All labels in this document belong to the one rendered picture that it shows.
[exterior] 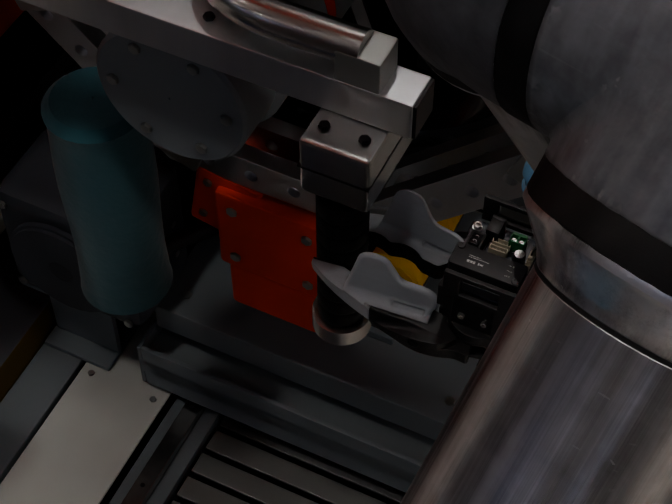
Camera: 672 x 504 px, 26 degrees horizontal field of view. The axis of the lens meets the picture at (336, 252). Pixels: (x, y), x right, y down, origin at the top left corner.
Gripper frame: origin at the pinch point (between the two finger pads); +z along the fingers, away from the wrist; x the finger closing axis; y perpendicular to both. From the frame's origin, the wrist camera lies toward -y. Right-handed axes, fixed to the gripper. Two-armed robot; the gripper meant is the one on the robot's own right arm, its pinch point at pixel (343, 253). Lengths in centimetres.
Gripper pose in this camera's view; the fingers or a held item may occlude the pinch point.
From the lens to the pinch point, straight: 100.6
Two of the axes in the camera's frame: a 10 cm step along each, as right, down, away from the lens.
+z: -9.0, -3.4, 2.7
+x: -4.3, 7.1, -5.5
